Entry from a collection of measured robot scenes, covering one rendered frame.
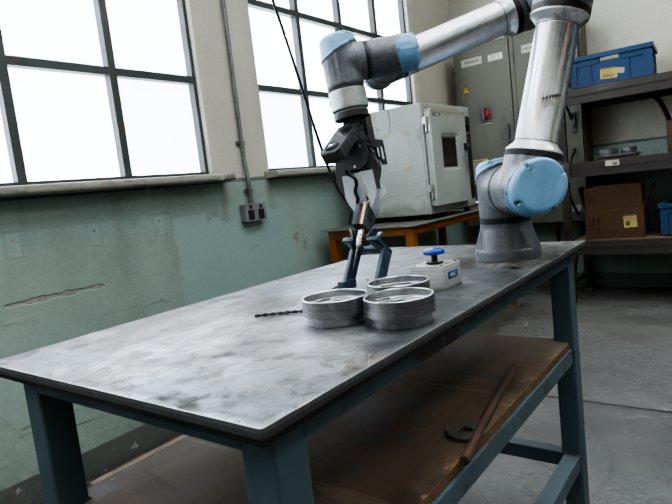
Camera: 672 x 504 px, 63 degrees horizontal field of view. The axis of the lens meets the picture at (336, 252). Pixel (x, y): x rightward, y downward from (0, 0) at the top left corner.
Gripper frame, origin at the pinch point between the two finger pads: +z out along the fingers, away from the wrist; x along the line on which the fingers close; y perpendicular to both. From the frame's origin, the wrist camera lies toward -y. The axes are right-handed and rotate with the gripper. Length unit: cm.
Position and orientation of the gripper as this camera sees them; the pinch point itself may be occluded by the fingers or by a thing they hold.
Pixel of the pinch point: (365, 211)
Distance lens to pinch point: 110.6
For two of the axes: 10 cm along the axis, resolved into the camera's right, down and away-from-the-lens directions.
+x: -8.5, 1.5, 5.1
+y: 4.9, -1.4, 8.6
